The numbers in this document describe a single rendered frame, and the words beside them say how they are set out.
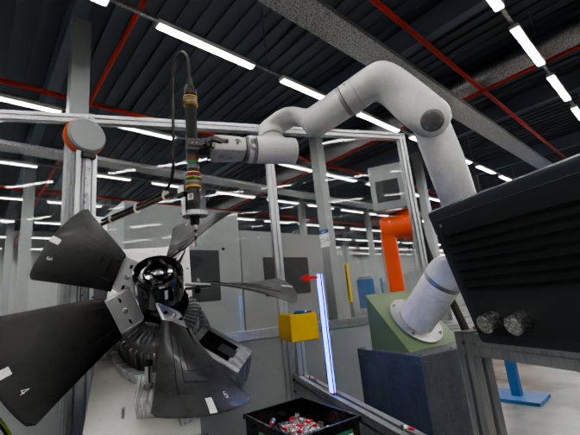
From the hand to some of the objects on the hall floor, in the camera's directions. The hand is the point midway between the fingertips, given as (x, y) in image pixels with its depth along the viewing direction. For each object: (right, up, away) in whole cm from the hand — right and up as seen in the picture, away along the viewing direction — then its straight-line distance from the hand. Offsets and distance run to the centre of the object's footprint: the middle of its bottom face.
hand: (192, 147), depth 102 cm
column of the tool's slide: (-41, -169, +6) cm, 174 cm away
